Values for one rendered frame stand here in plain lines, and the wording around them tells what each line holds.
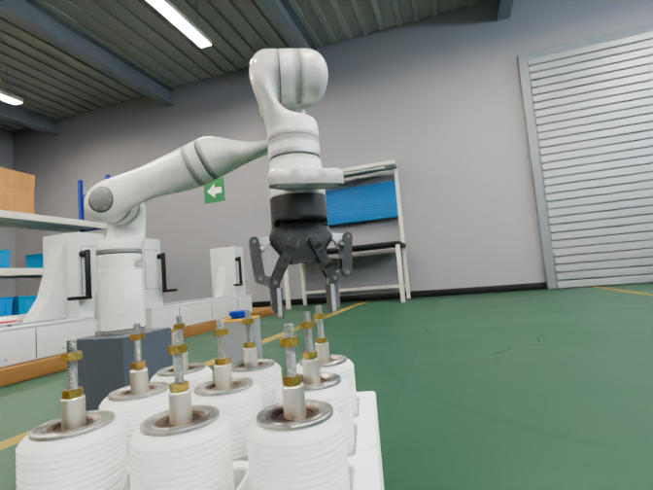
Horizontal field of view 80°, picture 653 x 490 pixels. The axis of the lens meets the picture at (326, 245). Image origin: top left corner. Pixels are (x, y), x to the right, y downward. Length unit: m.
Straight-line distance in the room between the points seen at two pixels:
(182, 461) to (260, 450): 0.07
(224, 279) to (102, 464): 3.85
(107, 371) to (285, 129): 0.61
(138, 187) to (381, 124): 5.33
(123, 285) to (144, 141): 7.19
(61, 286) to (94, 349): 2.01
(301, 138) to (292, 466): 0.36
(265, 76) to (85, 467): 0.47
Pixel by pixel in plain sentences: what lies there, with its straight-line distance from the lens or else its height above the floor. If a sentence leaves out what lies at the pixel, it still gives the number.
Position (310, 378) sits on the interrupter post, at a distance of 0.52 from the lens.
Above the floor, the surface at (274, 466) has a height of 0.23.
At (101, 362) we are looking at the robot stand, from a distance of 0.92.
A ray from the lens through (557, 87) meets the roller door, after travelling 6.09.
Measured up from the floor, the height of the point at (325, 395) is 0.25.
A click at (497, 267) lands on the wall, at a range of 5.63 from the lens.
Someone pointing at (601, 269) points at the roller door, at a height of 0.20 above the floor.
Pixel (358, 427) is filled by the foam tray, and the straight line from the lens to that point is 0.58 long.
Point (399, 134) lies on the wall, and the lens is 5.96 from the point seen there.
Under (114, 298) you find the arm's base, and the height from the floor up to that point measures 0.38.
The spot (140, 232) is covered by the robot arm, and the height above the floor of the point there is 0.52.
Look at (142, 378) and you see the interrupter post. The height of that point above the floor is 0.27.
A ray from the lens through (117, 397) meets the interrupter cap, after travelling 0.60.
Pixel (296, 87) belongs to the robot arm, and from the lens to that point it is 0.55.
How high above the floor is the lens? 0.38
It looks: 5 degrees up
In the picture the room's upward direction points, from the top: 5 degrees counter-clockwise
